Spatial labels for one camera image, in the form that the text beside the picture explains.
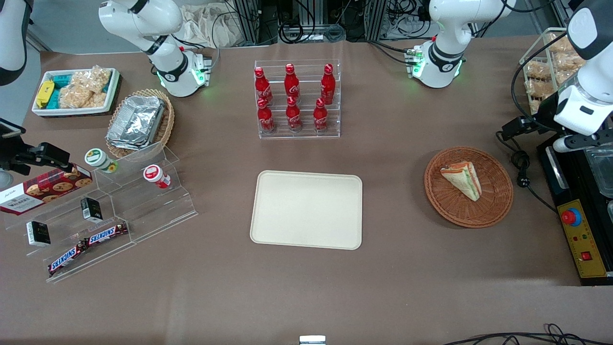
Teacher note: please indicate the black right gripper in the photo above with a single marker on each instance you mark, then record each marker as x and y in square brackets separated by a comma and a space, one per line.
[19, 156]

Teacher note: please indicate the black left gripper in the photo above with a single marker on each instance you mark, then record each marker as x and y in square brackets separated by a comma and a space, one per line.
[545, 110]

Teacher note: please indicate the triangular sandwich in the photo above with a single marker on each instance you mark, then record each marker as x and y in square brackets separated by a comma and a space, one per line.
[462, 179]

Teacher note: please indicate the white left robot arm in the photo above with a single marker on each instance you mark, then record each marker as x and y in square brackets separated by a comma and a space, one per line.
[445, 28]

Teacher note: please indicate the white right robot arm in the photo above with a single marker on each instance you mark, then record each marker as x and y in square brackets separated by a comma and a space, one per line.
[163, 28]

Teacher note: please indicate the round brown wicker basket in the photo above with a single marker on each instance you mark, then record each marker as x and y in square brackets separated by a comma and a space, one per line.
[469, 213]

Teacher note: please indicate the oval light wicker basket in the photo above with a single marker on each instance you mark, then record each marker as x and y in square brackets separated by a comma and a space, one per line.
[167, 120]

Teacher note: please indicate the cream plastic tray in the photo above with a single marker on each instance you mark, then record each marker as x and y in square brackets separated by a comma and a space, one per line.
[306, 211]

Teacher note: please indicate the rice cracker snack bag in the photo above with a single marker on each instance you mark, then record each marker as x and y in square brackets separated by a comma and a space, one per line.
[76, 98]
[570, 61]
[537, 70]
[93, 79]
[537, 104]
[561, 44]
[539, 88]

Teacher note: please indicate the red tartan cookie box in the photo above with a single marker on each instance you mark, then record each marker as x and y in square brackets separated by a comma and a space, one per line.
[43, 191]

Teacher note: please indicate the green lid white cup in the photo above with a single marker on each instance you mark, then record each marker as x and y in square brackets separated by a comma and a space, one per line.
[97, 158]

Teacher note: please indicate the teal snack pack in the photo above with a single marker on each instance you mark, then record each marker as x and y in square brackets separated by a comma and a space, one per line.
[62, 79]
[54, 99]

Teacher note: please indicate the yellow snack pack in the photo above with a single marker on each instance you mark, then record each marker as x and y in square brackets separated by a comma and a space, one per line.
[45, 93]

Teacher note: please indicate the small black white box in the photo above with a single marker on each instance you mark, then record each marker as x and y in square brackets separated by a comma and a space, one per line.
[91, 210]
[38, 234]

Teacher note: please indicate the steel pan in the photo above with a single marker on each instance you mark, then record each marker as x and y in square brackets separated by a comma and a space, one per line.
[602, 172]

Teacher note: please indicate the white rectangular snack bin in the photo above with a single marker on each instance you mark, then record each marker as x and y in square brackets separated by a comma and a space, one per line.
[112, 91]

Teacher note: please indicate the aluminium foil container stack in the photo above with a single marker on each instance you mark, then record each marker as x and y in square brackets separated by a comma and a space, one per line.
[136, 122]

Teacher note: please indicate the snickers chocolate bar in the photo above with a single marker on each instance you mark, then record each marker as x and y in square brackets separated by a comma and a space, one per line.
[67, 259]
[106, 234]

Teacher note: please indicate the red emergency stop button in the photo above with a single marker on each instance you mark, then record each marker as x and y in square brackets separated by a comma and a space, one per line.
[571, 217]

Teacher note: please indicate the red lid white cup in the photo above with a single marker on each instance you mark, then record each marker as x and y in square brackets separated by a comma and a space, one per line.
[154, 174]

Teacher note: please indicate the clear acrylic step display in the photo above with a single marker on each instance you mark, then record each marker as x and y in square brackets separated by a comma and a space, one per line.
[143, 211]

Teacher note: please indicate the black appliance yellow panel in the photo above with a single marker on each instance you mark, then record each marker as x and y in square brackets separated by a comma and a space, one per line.
[584, 249]

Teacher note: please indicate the red cola bottle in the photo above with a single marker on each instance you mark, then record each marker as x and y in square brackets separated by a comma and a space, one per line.
[265, 117]
[328, 86]
[261, 86]
[291, 84]
[293, 116]
[320, 116]

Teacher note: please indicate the white crumpled cloth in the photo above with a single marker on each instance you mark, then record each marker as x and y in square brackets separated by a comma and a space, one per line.
[206, 26]

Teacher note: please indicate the clear acrylic bottle rack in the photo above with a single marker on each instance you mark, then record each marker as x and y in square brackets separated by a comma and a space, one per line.
[306, 72]

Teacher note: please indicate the aluminium frame post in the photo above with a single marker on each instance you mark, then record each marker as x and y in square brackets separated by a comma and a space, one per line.
[248, 21]
[377, 19]

